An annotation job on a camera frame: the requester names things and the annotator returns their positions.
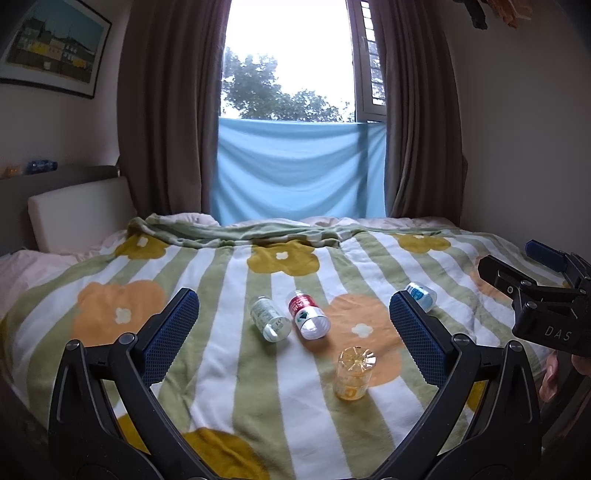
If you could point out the framed wall picture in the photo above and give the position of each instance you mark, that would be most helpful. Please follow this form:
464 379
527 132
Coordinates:
51 41

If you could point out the open window sash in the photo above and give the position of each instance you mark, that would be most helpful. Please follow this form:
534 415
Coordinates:
367 55

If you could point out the blue plastic bottle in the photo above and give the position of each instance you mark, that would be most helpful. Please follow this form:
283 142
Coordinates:
41 165

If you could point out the white duvet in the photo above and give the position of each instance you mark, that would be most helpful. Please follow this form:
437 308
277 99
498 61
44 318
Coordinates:
32 273

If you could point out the striped floral blanket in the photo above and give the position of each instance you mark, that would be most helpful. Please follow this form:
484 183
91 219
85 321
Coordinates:
258 378

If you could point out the clear cup orange label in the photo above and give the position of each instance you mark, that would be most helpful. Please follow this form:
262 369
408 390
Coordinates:
353 376

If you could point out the clear cup blue label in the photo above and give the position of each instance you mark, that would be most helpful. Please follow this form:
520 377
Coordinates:
421 296

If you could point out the clear cup green label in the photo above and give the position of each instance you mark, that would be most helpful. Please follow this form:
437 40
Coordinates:
270 319

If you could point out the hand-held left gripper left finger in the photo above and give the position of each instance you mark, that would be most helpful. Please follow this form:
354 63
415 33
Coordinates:
171 339

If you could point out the tree outside window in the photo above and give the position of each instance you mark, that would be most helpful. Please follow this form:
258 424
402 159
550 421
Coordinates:
258 87

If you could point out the light blue cloth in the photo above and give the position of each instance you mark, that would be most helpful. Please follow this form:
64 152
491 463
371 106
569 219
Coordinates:
295 166

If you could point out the small orange figurine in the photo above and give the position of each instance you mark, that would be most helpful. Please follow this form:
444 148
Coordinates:
11 172

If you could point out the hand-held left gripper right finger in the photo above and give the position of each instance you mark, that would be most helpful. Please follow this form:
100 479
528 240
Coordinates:
418 341

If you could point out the white headboard cushion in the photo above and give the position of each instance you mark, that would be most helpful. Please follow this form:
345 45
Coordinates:
78 212

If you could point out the clear cup red label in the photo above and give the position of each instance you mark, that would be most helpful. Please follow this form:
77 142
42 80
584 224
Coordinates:
308 316

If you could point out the dark hanging object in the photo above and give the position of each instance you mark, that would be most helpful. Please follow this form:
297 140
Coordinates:
476 14

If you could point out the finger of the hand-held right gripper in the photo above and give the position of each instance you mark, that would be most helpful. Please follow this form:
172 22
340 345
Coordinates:
547 254
501 274

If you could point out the person's right hand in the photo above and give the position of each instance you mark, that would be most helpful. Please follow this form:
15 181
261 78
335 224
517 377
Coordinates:
550 378

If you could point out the grey headboard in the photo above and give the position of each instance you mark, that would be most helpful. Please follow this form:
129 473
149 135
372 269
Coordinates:
60 175

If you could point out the brown curtain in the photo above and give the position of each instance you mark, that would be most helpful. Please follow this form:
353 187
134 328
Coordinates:
415 115
166 115

